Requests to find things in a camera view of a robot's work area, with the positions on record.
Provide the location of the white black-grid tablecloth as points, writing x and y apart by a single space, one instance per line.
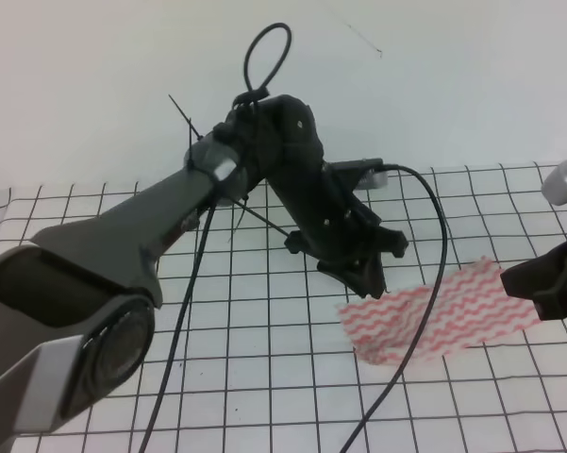
262 364

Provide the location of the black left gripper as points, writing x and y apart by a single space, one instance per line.
335 227

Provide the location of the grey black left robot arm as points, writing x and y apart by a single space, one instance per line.
78 301

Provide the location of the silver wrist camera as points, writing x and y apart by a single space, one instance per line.
362 174
554 187

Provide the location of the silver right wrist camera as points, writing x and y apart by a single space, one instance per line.
554 187

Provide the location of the pink wavy-striped towel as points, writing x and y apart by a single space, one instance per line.
471 307

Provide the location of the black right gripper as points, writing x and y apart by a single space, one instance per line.
543 281

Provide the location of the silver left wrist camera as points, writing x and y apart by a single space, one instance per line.
362 174

